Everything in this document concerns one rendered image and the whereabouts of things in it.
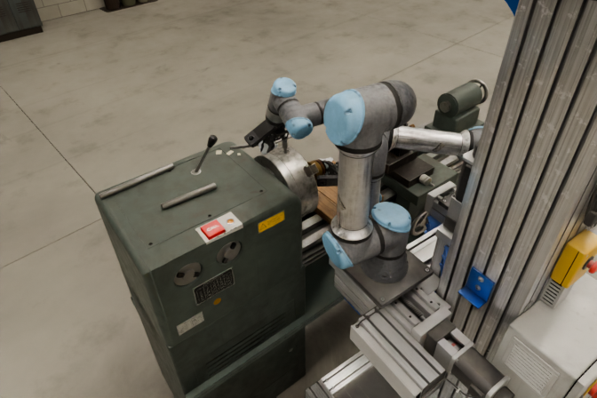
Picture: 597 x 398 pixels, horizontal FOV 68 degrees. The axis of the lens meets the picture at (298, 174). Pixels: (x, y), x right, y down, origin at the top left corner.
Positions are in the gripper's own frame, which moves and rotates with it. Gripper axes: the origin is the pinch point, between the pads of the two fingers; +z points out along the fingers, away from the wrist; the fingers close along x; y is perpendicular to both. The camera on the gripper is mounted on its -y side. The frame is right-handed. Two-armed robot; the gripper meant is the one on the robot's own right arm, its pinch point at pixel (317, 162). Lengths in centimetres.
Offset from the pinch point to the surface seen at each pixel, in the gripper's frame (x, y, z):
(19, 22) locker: -90, -51, 601
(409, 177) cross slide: -11.1, 36.8, -23.7
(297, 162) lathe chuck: 14.0, -18.7, -9.9
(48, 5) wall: -90, 0, 659
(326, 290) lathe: -54, -14, -25
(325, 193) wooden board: -19.8, 4.4, -1.0
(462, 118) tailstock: -6, 93, -9
